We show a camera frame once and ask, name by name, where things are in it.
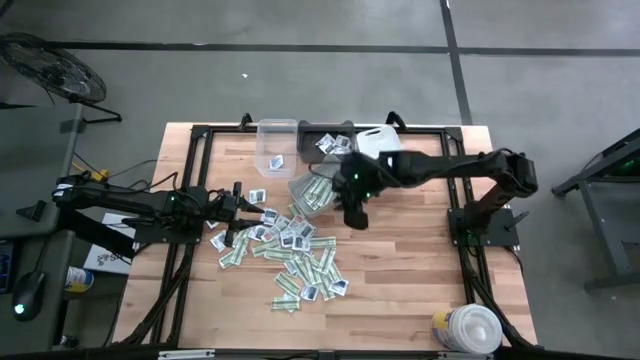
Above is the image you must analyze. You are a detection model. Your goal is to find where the black desk clamp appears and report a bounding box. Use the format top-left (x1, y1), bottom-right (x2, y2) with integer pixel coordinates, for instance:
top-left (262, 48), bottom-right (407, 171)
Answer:
top-left (14, 199), bottom-right (49, 224)

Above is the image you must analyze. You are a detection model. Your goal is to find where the dark metal cart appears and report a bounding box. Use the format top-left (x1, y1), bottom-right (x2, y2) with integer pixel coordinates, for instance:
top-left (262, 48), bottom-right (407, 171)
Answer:
top-left (551, 127), bottom-right (640, 291)

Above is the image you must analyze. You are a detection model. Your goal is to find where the white plastic bin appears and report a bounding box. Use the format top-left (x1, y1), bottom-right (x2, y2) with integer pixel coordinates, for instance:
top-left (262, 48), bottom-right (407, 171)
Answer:
top-left (355, 124), bottom-right (404, 157)

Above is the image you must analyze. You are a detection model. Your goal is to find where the grey side desk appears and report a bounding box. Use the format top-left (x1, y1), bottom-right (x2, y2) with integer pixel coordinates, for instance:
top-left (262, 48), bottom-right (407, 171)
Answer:
top-left (0, 102), bottom-right (84, 351)

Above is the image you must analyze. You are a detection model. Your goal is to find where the small white yellow canister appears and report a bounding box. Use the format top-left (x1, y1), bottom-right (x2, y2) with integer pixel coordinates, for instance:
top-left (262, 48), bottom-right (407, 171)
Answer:
top-left (64, 266), bottom-right (95, 294)

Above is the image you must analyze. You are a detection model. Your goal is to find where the yellow power plug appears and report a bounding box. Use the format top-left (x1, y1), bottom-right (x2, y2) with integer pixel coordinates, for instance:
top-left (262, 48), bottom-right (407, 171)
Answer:
top-left (74, 167), bottom-right (111, 184)

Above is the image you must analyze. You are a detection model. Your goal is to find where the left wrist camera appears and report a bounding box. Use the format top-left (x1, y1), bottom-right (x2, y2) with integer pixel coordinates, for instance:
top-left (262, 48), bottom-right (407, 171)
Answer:
top-left (212, 195), bottom-right (234, 221)

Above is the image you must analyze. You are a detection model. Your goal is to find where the silver aluminium bracket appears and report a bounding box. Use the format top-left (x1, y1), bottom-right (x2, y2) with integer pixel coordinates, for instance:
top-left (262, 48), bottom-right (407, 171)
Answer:
top-left (157, 349), bottom-right (216, 360)
top-left (436, 351), bottom-right (494, 360)

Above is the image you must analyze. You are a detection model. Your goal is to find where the light grey plastic bin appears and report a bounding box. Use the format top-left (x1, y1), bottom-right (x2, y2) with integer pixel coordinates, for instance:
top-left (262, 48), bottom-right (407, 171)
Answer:
top-left (287, 153), bottom-right (351, 220)

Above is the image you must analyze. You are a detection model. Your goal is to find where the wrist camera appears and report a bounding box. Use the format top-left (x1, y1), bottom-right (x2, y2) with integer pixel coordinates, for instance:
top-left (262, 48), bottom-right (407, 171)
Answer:
top-left (343, 207), bottom-right (371, 231)
top-left (212, 195), bottom-right (234, 221)

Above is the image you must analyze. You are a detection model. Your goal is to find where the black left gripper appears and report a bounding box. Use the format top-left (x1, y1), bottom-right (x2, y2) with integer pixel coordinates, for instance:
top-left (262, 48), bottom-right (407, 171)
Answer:
top-left (215, 182), bottom-right (266, 247)

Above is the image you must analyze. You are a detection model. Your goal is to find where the black floor fan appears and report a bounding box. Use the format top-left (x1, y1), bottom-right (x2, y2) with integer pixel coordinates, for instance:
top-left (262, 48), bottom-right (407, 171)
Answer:
top-left (0, 32), bottom-right (124, 124)

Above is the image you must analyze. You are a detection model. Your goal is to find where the black power cable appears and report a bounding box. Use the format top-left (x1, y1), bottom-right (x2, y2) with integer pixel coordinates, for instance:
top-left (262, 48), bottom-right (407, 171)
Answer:
top-left (102, 158), bottom-right (181, 196)

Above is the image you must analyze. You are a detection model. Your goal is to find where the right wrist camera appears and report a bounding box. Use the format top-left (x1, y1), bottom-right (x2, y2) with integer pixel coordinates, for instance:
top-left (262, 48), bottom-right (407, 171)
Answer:
top-left (343, 207), bottom-right (371, 231)

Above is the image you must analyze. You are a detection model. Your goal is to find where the clear plastic bin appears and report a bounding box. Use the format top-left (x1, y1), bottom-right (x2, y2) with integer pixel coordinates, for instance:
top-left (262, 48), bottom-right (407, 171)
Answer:
top-left (253, 118), bottom-right (300, 180)

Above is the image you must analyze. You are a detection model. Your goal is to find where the dark grey plastic bin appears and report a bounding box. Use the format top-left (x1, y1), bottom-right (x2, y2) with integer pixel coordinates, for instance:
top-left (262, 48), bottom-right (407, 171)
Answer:
top-left (297, 119), bottom-right (357, 165)

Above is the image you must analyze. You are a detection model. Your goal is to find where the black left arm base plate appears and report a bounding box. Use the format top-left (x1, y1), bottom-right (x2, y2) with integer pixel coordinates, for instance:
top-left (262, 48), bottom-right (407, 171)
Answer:
top-left (124, 214), bottom-right (202, 246)

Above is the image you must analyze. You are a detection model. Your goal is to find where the dark device on desk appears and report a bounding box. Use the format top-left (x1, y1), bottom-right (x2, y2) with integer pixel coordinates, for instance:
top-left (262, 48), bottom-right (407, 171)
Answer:
top-left (0, 239), bottom-right (14, 295)

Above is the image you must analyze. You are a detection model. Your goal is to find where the black computer mouse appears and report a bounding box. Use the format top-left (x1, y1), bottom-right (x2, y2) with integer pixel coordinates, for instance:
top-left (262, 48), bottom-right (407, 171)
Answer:
top-left (12, 271), bottom-right (46, 322)

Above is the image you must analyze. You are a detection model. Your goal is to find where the white cardboard box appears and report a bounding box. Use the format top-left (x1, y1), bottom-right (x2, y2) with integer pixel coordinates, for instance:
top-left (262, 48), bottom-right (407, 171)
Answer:
top-left (82, 212), bottom-right (135, 275)

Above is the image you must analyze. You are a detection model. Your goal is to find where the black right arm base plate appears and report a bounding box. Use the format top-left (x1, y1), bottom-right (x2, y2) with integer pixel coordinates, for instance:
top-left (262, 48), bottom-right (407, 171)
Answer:
top-left (447, 206), bottom-right (522, 248)

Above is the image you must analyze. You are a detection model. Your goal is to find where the disinfectant wipes canister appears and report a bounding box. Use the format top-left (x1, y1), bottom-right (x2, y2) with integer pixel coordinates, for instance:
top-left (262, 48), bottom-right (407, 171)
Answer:
top-left (430, 303), bottom-right (504, 355)

